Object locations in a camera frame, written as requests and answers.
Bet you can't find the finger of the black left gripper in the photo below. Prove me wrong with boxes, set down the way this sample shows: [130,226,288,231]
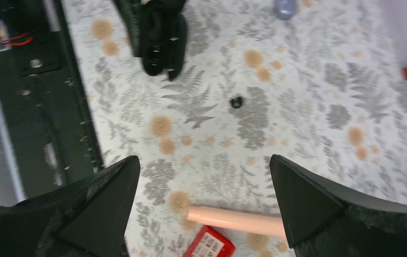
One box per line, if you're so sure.
[113,0,142,57]

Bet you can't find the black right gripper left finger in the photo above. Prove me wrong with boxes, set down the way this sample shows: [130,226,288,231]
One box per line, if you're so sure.
[0,156,140,256]

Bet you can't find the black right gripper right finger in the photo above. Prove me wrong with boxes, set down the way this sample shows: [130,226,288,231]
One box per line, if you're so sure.
[269,155,407,256]

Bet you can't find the black earbud charging case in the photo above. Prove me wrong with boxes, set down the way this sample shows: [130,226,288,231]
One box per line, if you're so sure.
[140,1,188,81]

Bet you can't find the black clip earbud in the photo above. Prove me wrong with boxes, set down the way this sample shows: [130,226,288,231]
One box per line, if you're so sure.
[230,96,244,109]

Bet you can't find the lavender earbud charging case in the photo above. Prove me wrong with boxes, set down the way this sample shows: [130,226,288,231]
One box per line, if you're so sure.
[274,0,298,20]

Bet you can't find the pink cylindrical tube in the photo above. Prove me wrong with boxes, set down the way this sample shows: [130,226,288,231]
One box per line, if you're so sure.
[187,206,287,240]

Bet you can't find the red plastic bin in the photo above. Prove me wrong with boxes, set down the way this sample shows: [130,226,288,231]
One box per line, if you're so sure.
[183,225,236,257]

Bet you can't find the floral patterned mat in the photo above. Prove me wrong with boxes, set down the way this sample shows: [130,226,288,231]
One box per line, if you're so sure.
[64,1,407,256]

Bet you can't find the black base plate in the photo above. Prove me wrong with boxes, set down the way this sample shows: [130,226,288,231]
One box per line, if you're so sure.
[0,1,104,201]

